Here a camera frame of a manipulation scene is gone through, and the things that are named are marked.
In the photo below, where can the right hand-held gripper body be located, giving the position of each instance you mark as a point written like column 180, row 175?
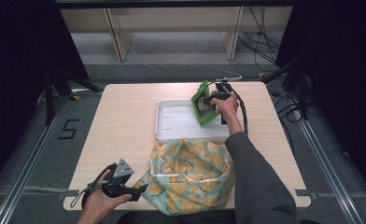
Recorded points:
column 224, row 90

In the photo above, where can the aluminium floor rail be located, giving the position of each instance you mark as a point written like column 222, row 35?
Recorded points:
column 25, row 168
column 330, row 174

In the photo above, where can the light wooden bench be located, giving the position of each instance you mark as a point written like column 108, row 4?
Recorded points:
column 119, row 37

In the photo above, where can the green snack packet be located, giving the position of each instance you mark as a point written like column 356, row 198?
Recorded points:
column 207, row 117

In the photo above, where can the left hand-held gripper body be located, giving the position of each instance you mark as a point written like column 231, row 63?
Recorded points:
column 122, row 174

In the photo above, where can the person's left hand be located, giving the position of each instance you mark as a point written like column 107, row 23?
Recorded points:
column 94, row 205

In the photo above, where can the black metal stand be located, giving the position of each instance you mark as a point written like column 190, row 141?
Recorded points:
column 50, row 93
column 296, row 77

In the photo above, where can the lemon print cloth bag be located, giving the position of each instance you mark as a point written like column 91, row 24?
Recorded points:
column 184, row 177

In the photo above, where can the white plastic tray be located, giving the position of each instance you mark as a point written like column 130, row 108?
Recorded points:
column 178, row 121

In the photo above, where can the person's right hand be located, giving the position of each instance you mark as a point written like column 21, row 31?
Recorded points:
column 228, row 107

